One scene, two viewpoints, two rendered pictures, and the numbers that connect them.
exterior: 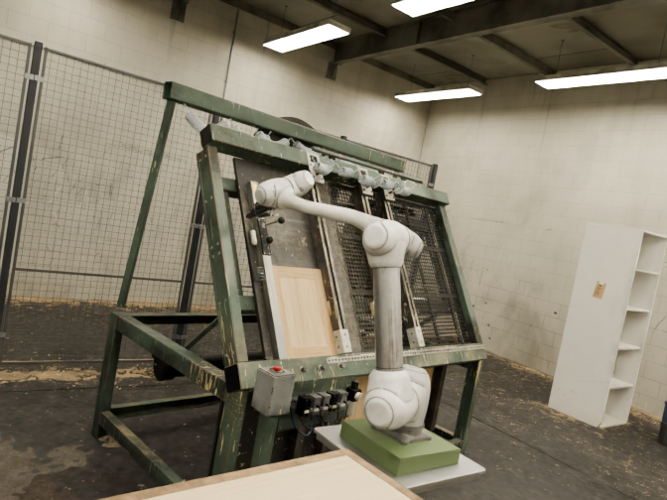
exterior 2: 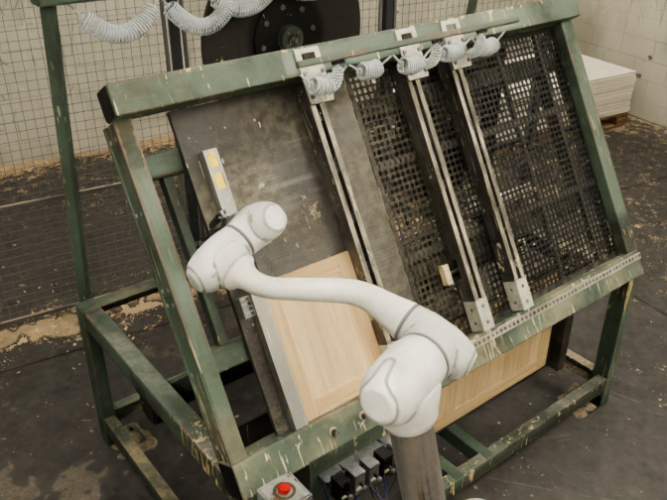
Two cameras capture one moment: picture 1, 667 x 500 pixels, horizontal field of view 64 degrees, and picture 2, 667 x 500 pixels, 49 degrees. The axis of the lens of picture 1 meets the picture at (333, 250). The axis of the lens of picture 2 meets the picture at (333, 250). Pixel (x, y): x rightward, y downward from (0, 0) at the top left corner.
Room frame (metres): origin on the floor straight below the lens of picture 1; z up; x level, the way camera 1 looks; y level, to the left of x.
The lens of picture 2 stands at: (0.74, -0.20, 2.60)
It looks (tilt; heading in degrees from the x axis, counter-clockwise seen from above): 30 degrees down; 8
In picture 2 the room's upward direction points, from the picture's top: straight up
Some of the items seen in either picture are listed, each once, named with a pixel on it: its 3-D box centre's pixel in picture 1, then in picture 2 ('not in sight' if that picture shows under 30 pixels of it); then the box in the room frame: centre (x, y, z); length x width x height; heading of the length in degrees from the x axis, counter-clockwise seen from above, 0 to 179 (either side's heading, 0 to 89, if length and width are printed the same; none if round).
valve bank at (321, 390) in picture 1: (328, 406); (379, 466); (2.58, -0.12, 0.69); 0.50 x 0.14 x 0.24; 136
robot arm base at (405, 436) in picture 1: (405, 426); not in sight; (2.10, -0.41, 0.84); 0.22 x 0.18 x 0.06; 132
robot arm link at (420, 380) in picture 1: (408, 393); not in sight; (2.08, -0.40, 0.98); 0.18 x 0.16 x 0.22; 152
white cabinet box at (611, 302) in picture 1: (606, 323); not in sight; (5.71, -3.04, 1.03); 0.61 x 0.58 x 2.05; 127
